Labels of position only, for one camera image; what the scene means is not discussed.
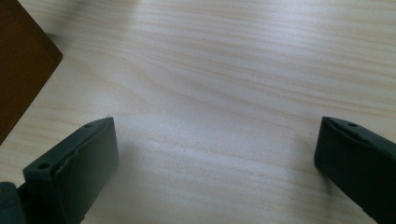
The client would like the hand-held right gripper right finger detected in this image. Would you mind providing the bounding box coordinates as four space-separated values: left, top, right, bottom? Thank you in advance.
313 116 396 224

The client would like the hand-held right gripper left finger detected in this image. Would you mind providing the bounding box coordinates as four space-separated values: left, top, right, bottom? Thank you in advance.
21 116 120 224

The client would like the brown wooden box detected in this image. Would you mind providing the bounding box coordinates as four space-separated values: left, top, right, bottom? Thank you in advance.
0 0 64 146

